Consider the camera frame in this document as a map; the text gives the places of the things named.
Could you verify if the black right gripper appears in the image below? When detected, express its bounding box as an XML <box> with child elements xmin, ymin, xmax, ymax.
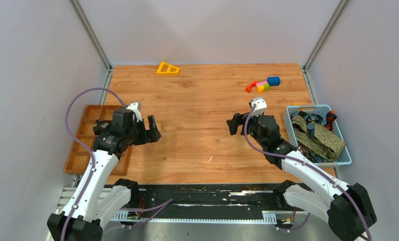
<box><xmin>226</xmin><ymin>110</ymin><xmax>267</xmax><ymax>149</ymax></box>

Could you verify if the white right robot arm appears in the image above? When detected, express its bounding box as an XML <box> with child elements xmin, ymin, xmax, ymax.
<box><xmin>226</xmin><ymin>113</ymin><xmax>377</xmax><ymax>240</ymax></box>

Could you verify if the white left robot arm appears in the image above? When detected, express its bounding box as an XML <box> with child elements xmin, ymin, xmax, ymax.
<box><xmin>47</xmin><ymin>108</ymin><xmax>162</xmax><ymax>240</ymax></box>

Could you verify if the colourful toy block assembly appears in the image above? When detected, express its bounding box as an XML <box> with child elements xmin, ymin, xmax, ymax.
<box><xmin>245</xmin><ymin>76</ymin><xmax>281</xmax><ymax>93</ymax></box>

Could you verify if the yellow triangular plastic piece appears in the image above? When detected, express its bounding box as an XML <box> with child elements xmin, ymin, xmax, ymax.
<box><xmin>156</xmin><ymin>61</ymin><xmax>180</xmax><ymax>75</ymax></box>

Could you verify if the blue and red tie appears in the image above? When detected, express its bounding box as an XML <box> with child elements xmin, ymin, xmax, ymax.
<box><xmin>298</xmin><ymin>110</ymin><xmax>337</xmax><ymax>132</ymax></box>

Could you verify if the orange wooden compartment tray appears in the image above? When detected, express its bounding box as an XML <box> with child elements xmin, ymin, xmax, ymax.
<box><xmin>63</xmin><ymin>105</ymin><xmax>132</xmax><ymax>176</ymax></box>

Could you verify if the light blue plastic basket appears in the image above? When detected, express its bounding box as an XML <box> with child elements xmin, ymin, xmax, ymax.
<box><xmin>284</xmin><ymin>104</ymin><xmax>352</xmax><ymax>167</ymax></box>

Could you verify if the olive green patterned tie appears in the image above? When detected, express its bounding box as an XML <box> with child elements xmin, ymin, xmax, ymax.
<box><xmin>291</xmin><ymin>115</ymin><xmax>346</xmax><ymax>162</ymax></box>

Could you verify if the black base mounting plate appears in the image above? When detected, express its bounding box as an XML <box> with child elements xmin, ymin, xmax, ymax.
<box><xmin>124</xmin><ymin>183</ymin><xmax>304</xmax><ymax>221</ymax></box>

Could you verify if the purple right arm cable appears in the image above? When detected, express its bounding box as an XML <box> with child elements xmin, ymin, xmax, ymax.
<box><xmin>243</xmin><ymin>104</ymin><xmax>373</xmax><ymax>241</ymax></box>

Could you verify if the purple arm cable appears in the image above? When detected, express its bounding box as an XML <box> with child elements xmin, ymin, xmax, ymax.
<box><xmin>59</xmin><ymin>87</ymin><xmax>173</xmax><ymax>241</ymax></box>
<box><xmin>243</xmin><ymin>104</ymin><xmax>373</xmax><ymax>241</ymax></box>

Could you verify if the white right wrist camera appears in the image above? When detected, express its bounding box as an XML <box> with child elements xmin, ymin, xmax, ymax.
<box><xmin>249</xmin><ymin>97</ymin><xmax>267</xmax><ymax>116</ymax></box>

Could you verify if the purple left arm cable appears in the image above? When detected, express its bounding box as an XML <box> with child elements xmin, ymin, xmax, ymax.
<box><xmin>59</xmin><ymin>87</ymin><xmax>173</xmax><ymax>241</ymax></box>

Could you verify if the aluminium frame rail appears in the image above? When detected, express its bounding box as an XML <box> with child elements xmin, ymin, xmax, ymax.
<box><xmin>54</xmin><ymin>187</ymin><xmax>278</xmax><ymax>225</ymax></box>

